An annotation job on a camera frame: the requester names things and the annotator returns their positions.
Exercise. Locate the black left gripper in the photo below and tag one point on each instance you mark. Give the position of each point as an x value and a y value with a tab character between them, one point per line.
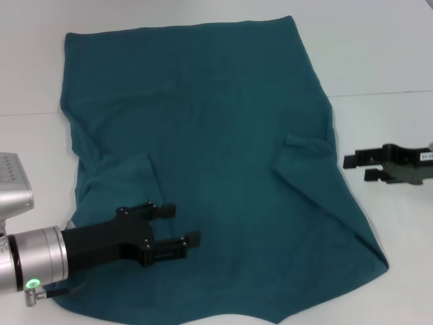
108	242

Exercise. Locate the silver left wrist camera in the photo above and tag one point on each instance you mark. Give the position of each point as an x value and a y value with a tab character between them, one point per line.
13	183

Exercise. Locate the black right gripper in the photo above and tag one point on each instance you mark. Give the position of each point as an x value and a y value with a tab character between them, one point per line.
409	166

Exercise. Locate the teal blue shirt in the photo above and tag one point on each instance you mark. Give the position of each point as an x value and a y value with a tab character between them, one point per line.
216	135

